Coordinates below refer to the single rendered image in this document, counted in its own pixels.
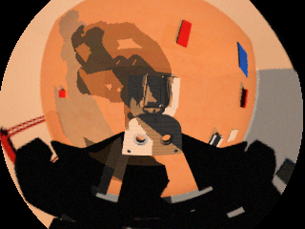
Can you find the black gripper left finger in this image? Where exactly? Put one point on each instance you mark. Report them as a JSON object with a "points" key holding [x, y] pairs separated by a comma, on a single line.
{"points": [[97, 162]]}

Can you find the blue flat rectangular plate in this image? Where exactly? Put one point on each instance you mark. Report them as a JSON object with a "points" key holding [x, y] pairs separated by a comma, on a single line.
{"points": [[243, 62]]}

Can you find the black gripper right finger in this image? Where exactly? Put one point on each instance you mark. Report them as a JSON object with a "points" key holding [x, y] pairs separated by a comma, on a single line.
{"points": [[207, 161]]}

